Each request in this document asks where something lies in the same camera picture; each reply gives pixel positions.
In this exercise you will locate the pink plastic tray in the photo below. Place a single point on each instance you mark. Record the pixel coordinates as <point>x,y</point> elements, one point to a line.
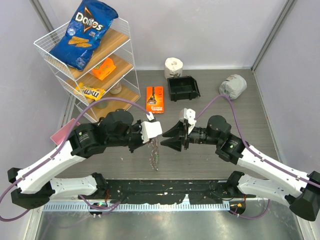
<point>59,136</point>

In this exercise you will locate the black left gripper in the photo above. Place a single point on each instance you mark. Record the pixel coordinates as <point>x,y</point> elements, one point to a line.
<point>138,126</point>

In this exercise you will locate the orange snack box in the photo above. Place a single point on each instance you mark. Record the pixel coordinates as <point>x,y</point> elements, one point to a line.
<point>103,69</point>

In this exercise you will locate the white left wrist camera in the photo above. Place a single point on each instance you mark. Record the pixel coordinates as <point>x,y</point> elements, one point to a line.
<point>150,130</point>

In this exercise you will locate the yellow M&M candy bag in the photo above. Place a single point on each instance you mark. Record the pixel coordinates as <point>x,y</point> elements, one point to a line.
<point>90,92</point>

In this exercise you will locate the white toilet paper roll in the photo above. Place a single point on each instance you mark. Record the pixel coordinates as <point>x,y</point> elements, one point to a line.
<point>173,67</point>

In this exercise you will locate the grey wrapped paper bundle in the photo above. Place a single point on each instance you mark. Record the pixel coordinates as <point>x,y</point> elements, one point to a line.
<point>233,86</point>

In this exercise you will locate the black plastic storage bin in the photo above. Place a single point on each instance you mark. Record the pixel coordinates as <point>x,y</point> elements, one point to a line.
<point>183,88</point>

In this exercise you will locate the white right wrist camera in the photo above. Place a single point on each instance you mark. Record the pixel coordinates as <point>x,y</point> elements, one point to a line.
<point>188,115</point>

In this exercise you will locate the orange razor box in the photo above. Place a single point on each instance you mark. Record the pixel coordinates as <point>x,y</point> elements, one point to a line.
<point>155,99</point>

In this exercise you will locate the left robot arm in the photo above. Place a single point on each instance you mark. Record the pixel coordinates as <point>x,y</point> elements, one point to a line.
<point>117,129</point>

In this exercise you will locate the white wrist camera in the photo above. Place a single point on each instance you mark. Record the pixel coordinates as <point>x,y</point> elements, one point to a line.
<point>188,115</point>
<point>150,130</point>

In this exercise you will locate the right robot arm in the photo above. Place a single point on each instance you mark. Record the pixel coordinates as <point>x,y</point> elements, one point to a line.
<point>295,189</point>

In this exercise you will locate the white wire wooden shelf rack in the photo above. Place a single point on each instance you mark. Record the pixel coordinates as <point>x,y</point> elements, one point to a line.
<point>116,45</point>

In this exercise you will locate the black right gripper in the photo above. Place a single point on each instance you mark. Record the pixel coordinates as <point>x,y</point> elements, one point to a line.
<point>179,133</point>

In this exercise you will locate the blue Doritos chip bag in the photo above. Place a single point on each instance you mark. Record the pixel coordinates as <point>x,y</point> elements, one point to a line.
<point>84,32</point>

